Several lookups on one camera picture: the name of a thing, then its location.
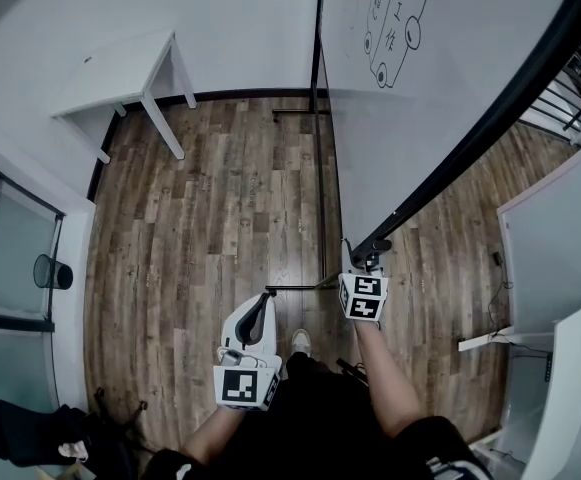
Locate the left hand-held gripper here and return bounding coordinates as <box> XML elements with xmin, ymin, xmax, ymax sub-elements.
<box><xmin>213</xmin><ymin>290</ymin><xmax>284</xmax><ymax>412</ymax></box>

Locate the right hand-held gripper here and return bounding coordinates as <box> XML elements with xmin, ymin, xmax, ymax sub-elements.
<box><xmin>338</xmin><ymin>237</ymin><xmax>390</xmax><ymax>326</ymax></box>

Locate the white whiteboard with black frame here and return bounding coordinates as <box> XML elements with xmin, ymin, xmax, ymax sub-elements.
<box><xmin>314</xmin><ymin>0</ymin><xmax>581</xmax><ymax>289</ymax></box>

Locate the person's right forearm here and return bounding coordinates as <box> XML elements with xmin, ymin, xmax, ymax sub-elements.
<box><xmin>352</xmin><ymin>319</ymin><xmax>422</xmax><ymax>440</ymax></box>

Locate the person's left forearm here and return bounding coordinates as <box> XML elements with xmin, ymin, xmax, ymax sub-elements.
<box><xmin>178</xmin><ymin>405</ymin><xmax>247</xmax><ymax>465</ymax></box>

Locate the black metal whiteboard stand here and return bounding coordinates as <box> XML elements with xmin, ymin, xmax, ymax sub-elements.
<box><xmin>264</xmin><ymin>0</ymin><xmax>344</xmax><ymax>292</ymax></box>

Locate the person's white shoe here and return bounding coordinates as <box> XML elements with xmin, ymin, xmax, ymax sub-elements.
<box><xmin>289</xmin><ymin>328</ymin><xmax>313</xmax><ymax>357</ymax></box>

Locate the person's black clothing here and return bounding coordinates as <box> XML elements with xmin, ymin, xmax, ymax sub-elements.
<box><xmin>142</xmin><ymin>351</ymin><xmax>496</xmax><ymax>480</ymax></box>

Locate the white partition panel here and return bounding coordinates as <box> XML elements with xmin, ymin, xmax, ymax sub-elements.
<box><xmin>496</xmin><ymin>126</ymin><xmax>581</xmax><ymax>337</ymax></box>

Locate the black mesh wastebasket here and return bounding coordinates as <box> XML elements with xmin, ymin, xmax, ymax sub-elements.
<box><xmin>32</xmin><ymin>253</ymin><xmax>74</xmax><ymax>291</ymax></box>

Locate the black framed glass window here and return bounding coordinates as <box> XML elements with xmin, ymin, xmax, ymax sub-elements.
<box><xmin>0</xmin><ymin>146</ymin><xmax>66</xmax><ymax>334</ymax></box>

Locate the black metal railing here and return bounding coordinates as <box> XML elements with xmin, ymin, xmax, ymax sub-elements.
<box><xmin>517</xmin><ymin>32</ymin><xmax>581</xmax><ymax>147</ymax></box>

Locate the black chair with dark clothes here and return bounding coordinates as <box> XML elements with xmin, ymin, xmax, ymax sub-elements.
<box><xmin>0</xmin><ymin>386</ymin><xmax>150</xmax><ymax>480</ymax></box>

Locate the white table with legs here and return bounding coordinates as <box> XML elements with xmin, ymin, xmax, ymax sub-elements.
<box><xmin>51</xmin><ymin>29</ymin><xmax>199</xmax><ymax>165</ymax></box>

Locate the black power cable with adapter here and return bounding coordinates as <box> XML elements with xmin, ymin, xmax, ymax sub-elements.
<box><xmin>486</xmin><ymin>250</ymin><xmax>515</xmax><ymax>337</ymax></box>

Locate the white desk with cable tray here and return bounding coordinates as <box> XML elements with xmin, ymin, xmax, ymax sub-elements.
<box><xmin>457</xmin><ymin>295</ymin><xmax>581</xmax><ymax>474</ymax></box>

